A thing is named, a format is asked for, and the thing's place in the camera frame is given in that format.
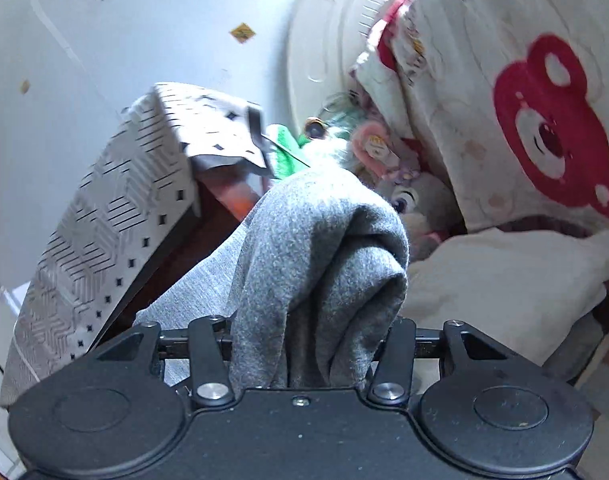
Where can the white quilt with red bears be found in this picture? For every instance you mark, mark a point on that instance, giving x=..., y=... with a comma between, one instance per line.
x=459, y=110

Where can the pink plush toy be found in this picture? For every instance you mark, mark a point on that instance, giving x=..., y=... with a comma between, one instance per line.
x=374, y=145

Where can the cream folded garment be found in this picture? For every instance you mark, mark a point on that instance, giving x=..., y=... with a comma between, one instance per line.
x=509, y=285

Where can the teal plush toy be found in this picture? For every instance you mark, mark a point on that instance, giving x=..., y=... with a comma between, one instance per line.
x=312, y=127

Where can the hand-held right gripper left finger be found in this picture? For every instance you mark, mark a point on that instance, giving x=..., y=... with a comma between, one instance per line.
x=204, y=345

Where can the bright green plush toy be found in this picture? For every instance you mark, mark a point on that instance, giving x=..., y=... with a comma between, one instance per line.
x=284, y=147

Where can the gold wall sticker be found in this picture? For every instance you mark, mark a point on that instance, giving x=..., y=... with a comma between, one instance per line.
x=242, y=34

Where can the grey knit folded garment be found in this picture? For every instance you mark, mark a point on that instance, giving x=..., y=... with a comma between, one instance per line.
x=574, y=345

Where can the grey white geometric patterned cloth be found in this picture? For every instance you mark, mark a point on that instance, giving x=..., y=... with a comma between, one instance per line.
x=109, y=200

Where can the grey fleece garment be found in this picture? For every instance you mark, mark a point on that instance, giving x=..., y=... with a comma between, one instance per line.
x=309, y=260

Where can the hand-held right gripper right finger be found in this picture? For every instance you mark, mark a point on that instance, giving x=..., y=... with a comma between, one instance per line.
x=402, y=345

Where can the cream round plastic panel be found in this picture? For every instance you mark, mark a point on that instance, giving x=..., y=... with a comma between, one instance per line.
x=324, y=35

